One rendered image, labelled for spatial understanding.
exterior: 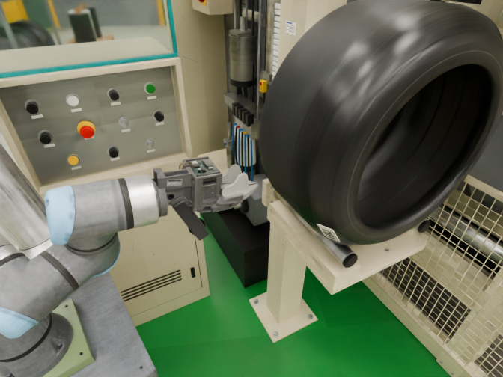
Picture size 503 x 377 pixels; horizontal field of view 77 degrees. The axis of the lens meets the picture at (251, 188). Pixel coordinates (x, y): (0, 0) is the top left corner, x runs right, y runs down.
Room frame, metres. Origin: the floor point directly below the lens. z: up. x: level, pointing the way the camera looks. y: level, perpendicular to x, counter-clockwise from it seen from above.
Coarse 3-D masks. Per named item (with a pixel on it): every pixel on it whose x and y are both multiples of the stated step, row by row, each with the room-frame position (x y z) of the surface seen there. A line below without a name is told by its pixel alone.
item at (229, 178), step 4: (232, 168) 0.54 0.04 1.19; (236, 168) 0.55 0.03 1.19; (228, 172) 0.54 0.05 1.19; (232, 172) 0.54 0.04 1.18; (236, 172) 0.55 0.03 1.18; (240, 172) 0.55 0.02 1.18; (224, 176) 0.54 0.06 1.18; (228, 176) 0.54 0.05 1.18; (232, 176) 0.54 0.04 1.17; (236, 176) 0.55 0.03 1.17; (224, 180) 0.53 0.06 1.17; (228, 180) 0.54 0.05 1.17; (232, 180) 0.54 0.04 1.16; (224, 184) 0.54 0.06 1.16; (228, 184) 0.54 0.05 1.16; (220, 188) 0.52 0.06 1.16; (220, 192) 0.52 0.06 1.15
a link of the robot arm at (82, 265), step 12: (48, 252) 0.38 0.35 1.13; (60, 252) 0.38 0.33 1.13; (72, 252) 0.38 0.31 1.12; (84, 252) 0.38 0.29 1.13; (96, 252) 0.38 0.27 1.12; (108, 252) 0.40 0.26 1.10; (72, 264) 0.36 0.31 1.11; (84, 264) 0.37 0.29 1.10; (96, 264) 0.39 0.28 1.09; (108, 264) 0.41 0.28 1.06; (84, 276) 0.36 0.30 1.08; (96, 276) 0.41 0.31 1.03
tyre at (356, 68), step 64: (384, 0) 0.75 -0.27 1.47; (320, 64) 0.63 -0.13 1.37; (384, 64) 0.56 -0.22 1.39; (448, 64) 0.58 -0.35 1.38; (320, 128) 0.54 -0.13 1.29; (384, 128) 0.53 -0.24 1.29; (448, 128) 0.84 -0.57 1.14; (320, 192) 0.51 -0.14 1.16; (384, 192) 0.80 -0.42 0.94; (448, 192) 0.68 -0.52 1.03
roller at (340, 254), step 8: (288, 208) 0.78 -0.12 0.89; (296, 216) 0.74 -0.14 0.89; (304, 224) 0.70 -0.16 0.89; (312, 232) 0.67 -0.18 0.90; (320, 240) 0.63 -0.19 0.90; (328, 240) 0.61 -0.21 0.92; (328, 248) 0.60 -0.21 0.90; (336, 248) 0.58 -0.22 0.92; (344, 248) 0.58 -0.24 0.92; (336, 256) 0.57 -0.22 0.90; (344, 256) 0.56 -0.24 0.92; (352, 256) 0.55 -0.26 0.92; (344, 264) 0.55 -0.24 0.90; (352, 264) 0.55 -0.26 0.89
